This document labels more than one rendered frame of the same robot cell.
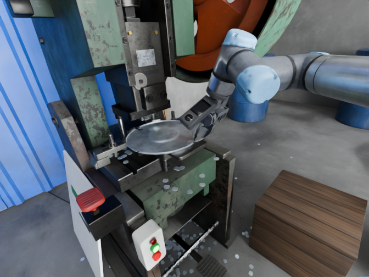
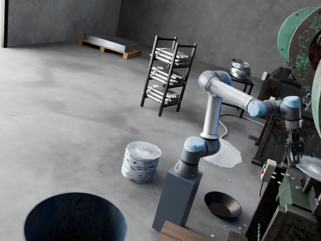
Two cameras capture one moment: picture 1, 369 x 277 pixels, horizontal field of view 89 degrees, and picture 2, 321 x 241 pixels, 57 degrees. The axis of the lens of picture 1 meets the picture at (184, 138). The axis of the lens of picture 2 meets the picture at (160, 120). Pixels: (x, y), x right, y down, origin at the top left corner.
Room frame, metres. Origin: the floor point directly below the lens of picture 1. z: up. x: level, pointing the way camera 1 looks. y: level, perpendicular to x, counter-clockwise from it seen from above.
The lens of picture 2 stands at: (1.34, -1.46, 1.42)
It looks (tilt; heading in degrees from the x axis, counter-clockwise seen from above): 23 degrees down; 145
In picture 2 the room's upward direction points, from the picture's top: 14 degrees clockwise
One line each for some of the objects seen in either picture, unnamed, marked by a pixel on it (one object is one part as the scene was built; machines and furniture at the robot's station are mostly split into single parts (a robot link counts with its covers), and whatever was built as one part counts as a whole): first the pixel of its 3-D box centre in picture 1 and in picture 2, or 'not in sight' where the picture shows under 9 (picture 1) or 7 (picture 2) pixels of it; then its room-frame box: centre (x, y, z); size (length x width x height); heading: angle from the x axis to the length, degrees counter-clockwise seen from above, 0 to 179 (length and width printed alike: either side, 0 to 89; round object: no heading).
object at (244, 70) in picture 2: not in sight; (235, 86); (-1.81, 1.92, 0.40); 0.45 x 0.40 x 0.79; 144
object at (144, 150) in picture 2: not in sight; (144, 149); (-0.49, -0.28, 0.23); 0.29 x 0.29 x 0.01
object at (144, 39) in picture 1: (140, 65); not in sight; (0.73, 0.14, 1.04); 0.17 x 0.15 x 0.30; 42
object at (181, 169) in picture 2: not in sight; (187, 165); (0.14, -0.34, 0.50); 0.15 x 0.15 x 0.10
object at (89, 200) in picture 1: (93, 206); not in sight; (0.37, 0.26, 0.72); 0.07 x 0.06 x 0.08; 42
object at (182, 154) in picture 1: (172, 152); (307, 177); (0.63, 0.05, 0.72); 0.25 x 0.14 x 0.14; 42
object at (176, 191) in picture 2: not in sight; (176, 200); (0.14, -0.34, 0.23); 0.18 x 0.18 x 0.45; 34
